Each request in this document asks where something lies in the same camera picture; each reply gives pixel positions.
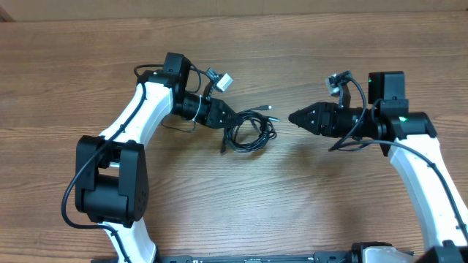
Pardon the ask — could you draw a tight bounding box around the black USB cable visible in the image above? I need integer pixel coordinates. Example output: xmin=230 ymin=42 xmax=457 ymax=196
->
xmin=220 ymin=104 xmax=281 ymax=154

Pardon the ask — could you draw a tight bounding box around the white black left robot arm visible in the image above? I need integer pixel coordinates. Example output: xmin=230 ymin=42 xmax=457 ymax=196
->
xmin=61 ymin=53 xmax=237 ymax=262

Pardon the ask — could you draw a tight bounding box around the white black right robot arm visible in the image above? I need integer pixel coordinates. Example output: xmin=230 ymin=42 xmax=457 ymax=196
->
xmin=288 ymin=71 xmax=467 ymax=262

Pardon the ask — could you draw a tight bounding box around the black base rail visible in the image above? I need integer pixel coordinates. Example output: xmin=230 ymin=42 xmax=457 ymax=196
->
xmin=91 ymin=240 xmax=416 ymax=263

